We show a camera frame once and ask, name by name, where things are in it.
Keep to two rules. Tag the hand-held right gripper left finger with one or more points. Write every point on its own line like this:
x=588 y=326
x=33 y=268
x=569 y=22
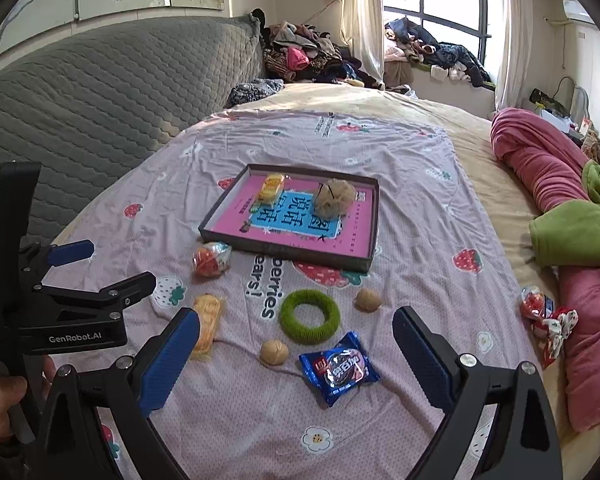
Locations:
x=172 y=360

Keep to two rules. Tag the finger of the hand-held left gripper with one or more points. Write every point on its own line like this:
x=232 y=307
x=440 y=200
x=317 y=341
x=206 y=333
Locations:
x=125 y=287
x=72 y=251

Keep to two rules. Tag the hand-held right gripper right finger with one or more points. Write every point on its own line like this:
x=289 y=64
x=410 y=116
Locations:
x=422 y=360

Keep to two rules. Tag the long yellow cake packet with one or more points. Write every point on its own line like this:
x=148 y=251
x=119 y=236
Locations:
x=210 y=320

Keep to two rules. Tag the blue cookie packet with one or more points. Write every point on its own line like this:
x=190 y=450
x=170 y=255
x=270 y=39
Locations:
x=337 y=367

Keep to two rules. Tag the pink lined cardboard tray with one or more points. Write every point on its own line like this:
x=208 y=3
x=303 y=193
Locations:
x=230 y=220

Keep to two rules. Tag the walnut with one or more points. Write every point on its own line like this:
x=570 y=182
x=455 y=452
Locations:
x=273 y=352
x=368 y=300

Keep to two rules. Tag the strawberry print pink bedsheet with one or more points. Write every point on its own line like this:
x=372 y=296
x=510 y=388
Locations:
x=180 y=185

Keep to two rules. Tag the red white snack packet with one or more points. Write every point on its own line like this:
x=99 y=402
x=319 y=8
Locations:
x=532 y=305

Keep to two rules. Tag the grey quilted headboard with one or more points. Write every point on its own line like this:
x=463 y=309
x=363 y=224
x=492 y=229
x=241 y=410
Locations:
x=80 y=110

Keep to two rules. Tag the strawberry print scrunchie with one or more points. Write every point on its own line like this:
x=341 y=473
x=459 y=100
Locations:
x=562 y=325

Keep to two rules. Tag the small yellow snack packet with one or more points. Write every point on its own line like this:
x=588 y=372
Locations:
x=271 y=189

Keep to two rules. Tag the beige mesh pouch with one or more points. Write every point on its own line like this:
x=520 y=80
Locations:
x=335 y=198

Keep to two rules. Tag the green blanket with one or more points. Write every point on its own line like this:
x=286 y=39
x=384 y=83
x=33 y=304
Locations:
x=570 y=230

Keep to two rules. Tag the beige bed sheet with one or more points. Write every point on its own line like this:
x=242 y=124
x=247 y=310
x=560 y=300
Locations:
x=480 y=150

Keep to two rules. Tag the pink blanket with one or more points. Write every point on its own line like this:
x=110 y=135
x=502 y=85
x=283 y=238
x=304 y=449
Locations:
x=540 y=160

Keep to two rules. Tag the dark patterned pillow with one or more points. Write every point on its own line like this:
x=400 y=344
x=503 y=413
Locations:
x=252 y=92

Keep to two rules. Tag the black bag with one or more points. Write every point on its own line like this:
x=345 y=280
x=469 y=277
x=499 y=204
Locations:
x=547 y=99

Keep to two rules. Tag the mixed pile of clothes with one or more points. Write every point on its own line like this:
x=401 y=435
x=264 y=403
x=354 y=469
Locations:
x=305 y=55

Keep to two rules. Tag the white arched mirror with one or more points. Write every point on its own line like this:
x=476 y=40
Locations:
x=565 y=90

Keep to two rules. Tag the dark pile of clothes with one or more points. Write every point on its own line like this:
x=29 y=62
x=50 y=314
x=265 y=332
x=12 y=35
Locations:
x=445 y=52

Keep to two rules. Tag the cream curtain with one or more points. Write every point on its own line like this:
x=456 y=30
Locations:
x=362 y=10
x=512 y=35

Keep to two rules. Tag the white air conditioner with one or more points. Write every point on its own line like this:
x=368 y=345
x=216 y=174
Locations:
x=580 y=11

